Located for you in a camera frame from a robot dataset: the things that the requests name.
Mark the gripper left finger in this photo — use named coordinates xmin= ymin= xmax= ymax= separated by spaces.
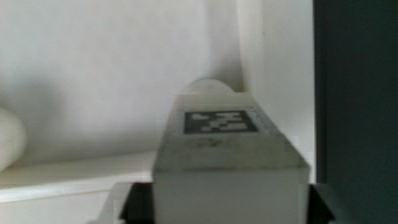
xmin=88 ymin=182 xmax=155 ymax=224

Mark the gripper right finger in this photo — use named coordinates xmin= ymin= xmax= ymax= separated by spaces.
xmin=308 ymin=183 xmax=351 ymax=224

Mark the white table leg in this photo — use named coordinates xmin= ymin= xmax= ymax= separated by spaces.
xmin=153 ymin=79 xmax=312 ymax=224

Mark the white square tabletop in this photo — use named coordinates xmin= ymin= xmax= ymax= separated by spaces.
xmin=0 ymin=0 xmax=315 ymax=224

